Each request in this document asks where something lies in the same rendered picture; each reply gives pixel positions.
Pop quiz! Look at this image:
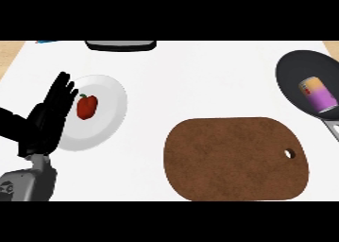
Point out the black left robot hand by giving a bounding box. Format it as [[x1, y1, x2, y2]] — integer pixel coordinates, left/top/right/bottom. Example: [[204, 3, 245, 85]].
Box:
[[0, 71, 80, 159]]

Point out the brown wooden cutting board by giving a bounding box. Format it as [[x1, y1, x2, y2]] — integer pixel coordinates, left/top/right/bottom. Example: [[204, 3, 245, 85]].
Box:
[[162, 116, 311, 202]]

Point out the dark grey frying pan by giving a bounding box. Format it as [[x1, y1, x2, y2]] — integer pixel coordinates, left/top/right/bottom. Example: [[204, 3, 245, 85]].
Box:
[[274, 49, 339, 153]]

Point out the orange and purple can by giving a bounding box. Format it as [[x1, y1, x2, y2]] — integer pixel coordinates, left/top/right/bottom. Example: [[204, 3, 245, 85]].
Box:
[[298, 77, 339, 113]]

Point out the red bell pepper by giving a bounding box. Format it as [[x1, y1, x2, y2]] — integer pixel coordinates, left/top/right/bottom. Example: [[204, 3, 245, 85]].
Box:
[[75, 93, 99, 121]]

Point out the white round plate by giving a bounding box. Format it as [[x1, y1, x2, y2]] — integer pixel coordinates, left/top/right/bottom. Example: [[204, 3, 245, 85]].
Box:
[[56, 74, 128, 152]]

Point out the black and grey appliance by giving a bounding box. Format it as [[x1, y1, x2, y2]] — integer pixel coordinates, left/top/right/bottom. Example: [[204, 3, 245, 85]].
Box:
[[84, 40, 158, 53]]

